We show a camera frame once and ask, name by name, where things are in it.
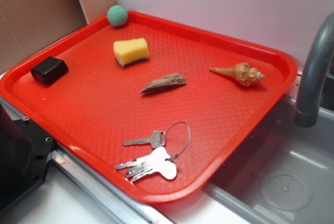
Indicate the tan spiral seashell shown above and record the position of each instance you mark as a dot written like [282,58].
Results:
[242,73]

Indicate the red plastic tray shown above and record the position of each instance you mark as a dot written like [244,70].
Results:
[97,104]

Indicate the brown wood piece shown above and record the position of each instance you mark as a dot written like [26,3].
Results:
[165,83]

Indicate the single silver key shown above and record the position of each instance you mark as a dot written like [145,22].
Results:
[156,139]

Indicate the yellow sponge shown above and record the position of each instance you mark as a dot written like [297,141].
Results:
[128,52]

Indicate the silver key bunch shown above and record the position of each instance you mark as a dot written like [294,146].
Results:
[159,161]

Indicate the green knitted ball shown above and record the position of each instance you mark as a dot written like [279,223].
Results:
[117,16]

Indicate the black rectangular box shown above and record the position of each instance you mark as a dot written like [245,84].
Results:
[49,70]

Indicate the grey plastic sink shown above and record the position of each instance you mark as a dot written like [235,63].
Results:
[281,173]

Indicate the grey toy faucet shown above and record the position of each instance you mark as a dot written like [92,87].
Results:
[316,86]

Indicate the cardboard panel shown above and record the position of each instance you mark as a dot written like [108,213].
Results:
[28,26]

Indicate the aluminium rail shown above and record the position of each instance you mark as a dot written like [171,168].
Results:
[74,193]

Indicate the black metal bracket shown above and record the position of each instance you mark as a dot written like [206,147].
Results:
[26,150]

